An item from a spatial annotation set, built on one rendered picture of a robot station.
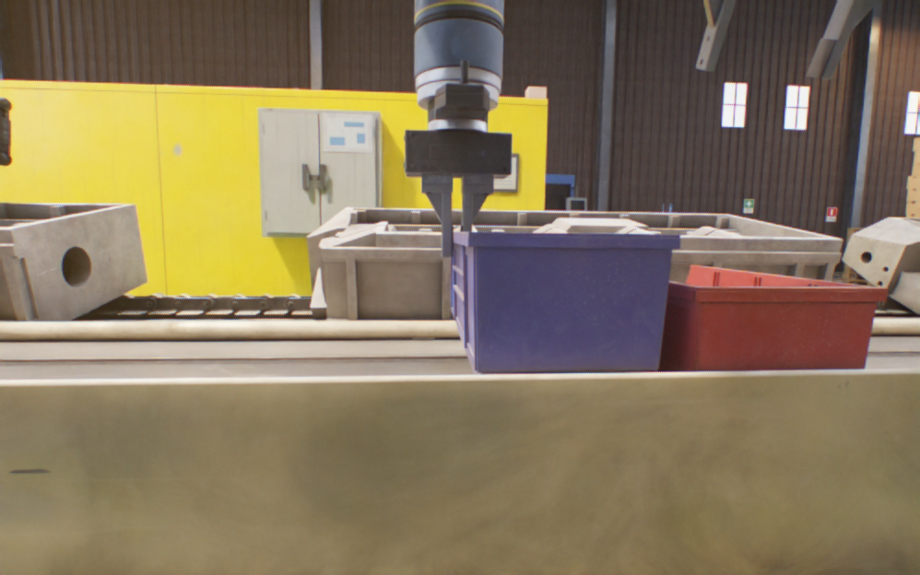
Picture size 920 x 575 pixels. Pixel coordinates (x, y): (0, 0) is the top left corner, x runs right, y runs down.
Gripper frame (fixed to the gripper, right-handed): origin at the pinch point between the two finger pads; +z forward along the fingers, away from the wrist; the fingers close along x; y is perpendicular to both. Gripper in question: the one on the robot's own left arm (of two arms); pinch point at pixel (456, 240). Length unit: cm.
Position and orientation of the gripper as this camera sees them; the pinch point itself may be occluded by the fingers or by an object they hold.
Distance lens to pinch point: 60.4
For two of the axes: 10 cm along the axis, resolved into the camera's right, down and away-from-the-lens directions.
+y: -0.8, -1.2, 9.9
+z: -0.1, 9.9, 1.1
